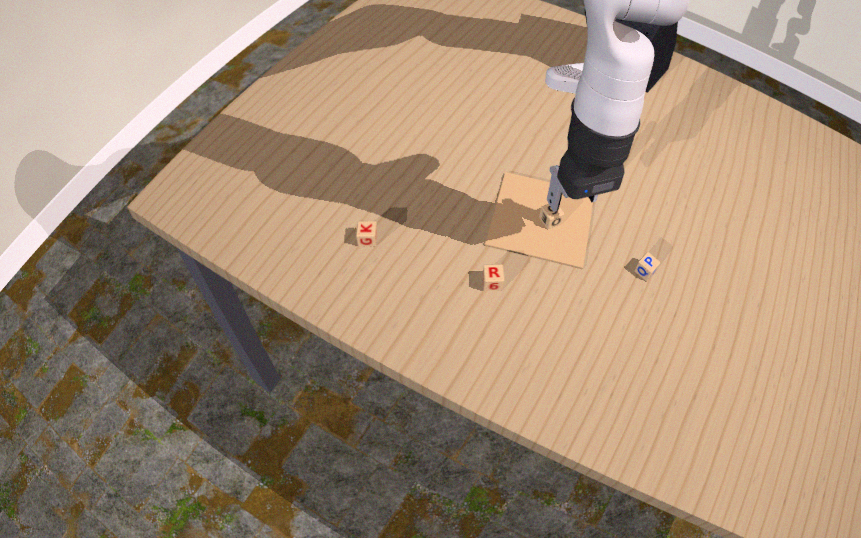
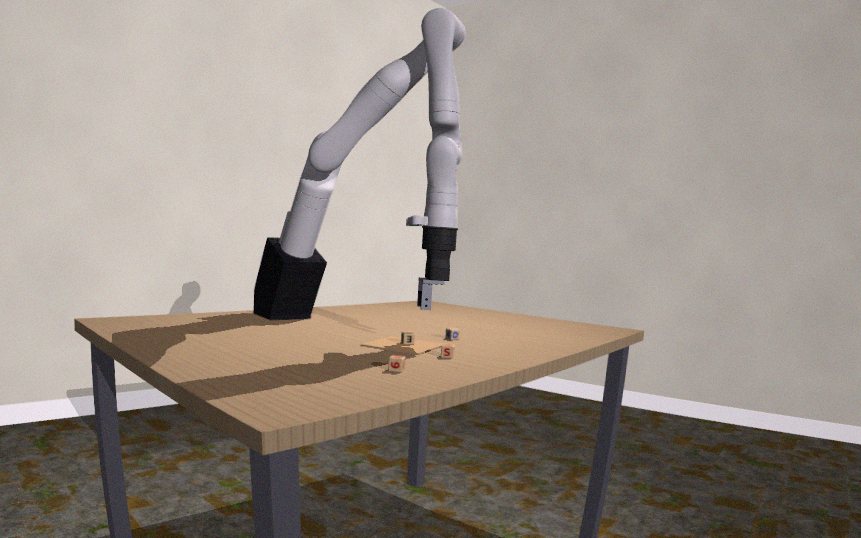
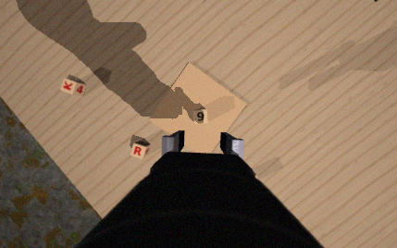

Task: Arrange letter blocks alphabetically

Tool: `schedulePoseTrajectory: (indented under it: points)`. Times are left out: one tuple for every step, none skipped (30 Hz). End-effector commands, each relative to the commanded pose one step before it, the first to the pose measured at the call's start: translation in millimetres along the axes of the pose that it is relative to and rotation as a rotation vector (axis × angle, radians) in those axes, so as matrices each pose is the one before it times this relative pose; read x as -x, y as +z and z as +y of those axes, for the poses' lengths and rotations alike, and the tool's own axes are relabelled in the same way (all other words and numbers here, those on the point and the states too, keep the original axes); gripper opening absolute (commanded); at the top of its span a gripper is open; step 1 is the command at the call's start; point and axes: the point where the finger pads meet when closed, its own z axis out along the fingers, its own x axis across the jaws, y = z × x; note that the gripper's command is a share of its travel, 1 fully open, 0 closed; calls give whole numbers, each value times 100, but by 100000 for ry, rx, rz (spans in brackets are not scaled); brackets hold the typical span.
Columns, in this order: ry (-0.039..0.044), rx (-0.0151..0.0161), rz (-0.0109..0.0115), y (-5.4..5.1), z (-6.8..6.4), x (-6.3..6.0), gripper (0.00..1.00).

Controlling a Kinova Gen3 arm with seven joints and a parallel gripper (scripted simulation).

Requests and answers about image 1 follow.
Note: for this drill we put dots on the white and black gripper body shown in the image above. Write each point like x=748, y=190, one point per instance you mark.
x=600, y=135

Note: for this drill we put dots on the beige letter block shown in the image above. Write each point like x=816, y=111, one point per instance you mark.
x=647, y=266
x=549, y=218
x=366, y=233
x=493, y=277

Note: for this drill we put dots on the tan square mat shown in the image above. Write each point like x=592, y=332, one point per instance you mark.
x=517, y=228

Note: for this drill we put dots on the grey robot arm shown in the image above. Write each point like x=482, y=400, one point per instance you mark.
x=619, y=59

